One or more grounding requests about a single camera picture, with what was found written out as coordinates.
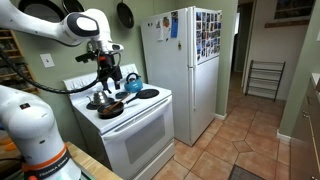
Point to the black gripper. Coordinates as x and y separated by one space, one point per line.
107 67

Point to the wooden spoon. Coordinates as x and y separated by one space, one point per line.
106 110

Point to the black frying pan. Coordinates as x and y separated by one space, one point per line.
116 111

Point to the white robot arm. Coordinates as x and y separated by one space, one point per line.
30 121

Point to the black hanging pan middle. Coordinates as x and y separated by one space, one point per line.
72 6

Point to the large black hanging pan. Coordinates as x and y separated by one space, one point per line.
43 9

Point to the silver tea kettle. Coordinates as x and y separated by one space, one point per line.
98 98

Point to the blue tea kettle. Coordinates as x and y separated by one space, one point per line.
133 83

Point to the white electric stove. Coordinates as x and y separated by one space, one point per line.
134 145

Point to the white refrigerator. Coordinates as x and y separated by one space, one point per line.
181 52

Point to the wooden countertop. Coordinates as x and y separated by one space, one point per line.
10 165

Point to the black metal shoe rack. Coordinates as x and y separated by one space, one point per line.
264 79

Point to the dark floor mat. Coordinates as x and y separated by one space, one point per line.
239 173

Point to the brown kitchen cabinet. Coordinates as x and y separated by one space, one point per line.
305 142

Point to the white wall light switch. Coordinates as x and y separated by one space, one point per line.
47 60

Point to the wooden wall shelf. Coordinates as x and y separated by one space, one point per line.
8 76

